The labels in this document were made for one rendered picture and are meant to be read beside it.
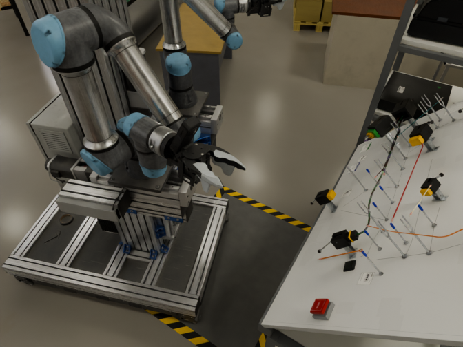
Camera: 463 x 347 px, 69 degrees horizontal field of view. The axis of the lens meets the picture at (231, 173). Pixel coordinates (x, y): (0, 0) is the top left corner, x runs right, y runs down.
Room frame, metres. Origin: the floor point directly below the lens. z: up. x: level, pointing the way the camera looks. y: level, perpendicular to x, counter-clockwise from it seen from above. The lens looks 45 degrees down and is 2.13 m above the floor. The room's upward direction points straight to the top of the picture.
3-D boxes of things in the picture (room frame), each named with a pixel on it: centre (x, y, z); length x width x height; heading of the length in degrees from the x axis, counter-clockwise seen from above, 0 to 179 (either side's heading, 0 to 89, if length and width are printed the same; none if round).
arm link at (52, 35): (0.89, 0.44, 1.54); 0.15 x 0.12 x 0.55; 142
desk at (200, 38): (3.71, 0.35, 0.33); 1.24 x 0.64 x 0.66; 174
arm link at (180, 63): (1.49, 0.25, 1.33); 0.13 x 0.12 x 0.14; 13
